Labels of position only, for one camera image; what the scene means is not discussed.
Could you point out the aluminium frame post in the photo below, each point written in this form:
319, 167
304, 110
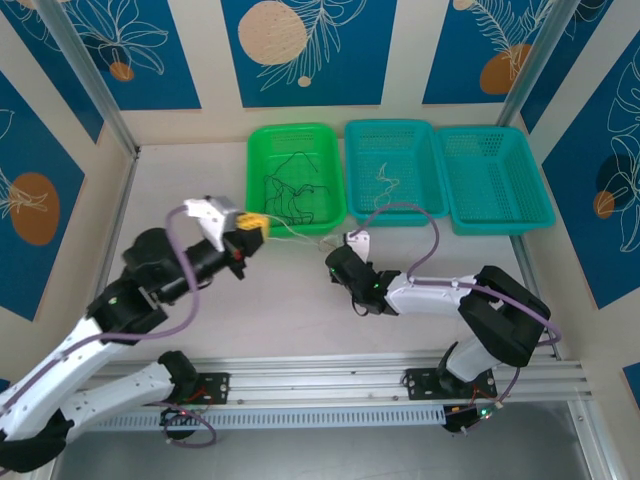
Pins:
95, 85
525, 70

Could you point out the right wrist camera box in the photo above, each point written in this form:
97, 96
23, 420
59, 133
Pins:
360, 242

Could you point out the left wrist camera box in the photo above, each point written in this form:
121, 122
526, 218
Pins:
220, 212

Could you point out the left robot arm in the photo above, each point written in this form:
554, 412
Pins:
125, 387

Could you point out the green plastic basket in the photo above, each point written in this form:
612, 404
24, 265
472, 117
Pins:
260, 135

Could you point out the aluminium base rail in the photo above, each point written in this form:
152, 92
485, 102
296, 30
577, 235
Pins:
320, 380

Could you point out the controller circuit board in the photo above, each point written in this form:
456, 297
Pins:
180, 416
457, 417

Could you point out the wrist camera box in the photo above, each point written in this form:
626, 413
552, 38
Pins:
360, 242
220, 212

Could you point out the teal plastic basket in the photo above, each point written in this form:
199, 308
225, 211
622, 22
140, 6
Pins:
495, 170
415, 165

